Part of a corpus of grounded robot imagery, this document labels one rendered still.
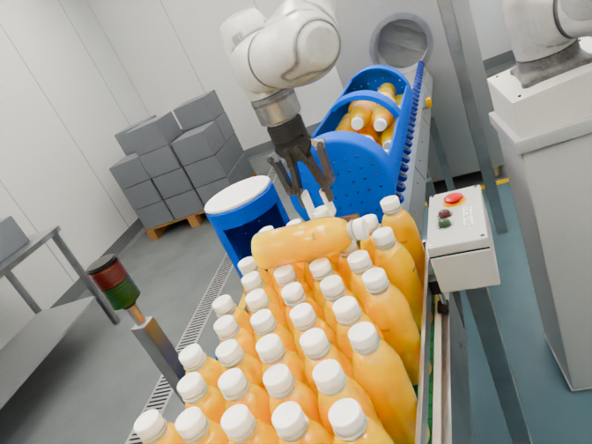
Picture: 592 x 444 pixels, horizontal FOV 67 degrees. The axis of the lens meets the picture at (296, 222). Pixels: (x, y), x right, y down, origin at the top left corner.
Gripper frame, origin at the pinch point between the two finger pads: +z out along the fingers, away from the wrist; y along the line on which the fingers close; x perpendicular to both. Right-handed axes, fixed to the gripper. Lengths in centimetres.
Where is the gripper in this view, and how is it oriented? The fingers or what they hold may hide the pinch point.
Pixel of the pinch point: (318, 204)
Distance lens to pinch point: 99.8
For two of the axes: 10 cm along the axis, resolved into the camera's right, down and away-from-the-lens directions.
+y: -8.8, 2.0, 4.4
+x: -2.8, 5.1, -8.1
